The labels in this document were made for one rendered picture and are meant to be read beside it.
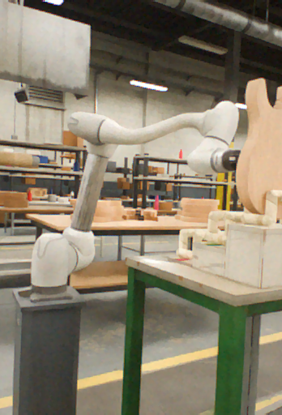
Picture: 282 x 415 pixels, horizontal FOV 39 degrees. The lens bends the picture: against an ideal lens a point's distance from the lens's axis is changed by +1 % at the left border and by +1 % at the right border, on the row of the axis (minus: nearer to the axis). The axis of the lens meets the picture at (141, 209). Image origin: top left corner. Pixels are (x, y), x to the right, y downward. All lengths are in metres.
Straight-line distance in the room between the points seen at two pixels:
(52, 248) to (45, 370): 0.51
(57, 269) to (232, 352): 0.89
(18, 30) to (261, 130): 0.70
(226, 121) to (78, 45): 0.81
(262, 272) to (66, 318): 0.92
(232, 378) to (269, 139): 0.67
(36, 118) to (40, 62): 11.82
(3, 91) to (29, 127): 1.20
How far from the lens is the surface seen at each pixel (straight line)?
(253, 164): 1.18
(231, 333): 1.13
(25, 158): 0.95
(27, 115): 12.58
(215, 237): 1.34
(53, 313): 1.75
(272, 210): 1.20
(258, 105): 1.20
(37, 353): 1.79
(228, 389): 1.19
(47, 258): 1.74
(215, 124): 1.55
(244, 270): 1.22
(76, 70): 0.87
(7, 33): 0.84
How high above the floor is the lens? 1.20
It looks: 3 degrees down
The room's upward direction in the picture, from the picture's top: 3 degrees clockwise
